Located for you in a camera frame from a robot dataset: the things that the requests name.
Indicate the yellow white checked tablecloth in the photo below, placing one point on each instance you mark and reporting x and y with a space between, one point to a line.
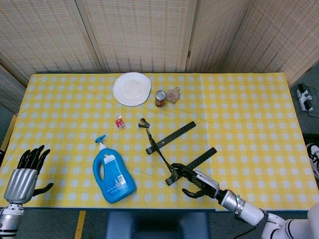
249 124

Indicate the white power strip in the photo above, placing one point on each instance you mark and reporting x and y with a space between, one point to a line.
302 98

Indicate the beige woven folding screen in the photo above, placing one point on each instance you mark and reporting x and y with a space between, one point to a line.
139 37

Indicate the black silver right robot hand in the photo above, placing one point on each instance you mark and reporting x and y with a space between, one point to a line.
208 184

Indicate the black folding stand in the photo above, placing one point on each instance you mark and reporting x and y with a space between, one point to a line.
174 135

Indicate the blue robot base seat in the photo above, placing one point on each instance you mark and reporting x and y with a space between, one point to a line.
157 226

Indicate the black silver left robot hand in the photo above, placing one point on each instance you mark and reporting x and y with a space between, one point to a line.
21 181

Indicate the black white sneaker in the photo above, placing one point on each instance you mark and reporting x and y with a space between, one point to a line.
314 156

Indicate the small red snack packet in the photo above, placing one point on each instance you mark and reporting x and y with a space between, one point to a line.
120 122

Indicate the white paper plate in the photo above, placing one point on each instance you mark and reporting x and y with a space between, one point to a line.
132 89

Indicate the black staple remover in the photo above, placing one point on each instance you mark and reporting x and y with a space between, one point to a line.
143 123

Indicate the blue detergent pump bottle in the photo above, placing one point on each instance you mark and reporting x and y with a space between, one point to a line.
114 179

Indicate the red drink can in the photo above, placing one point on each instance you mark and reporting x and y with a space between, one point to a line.
160 99

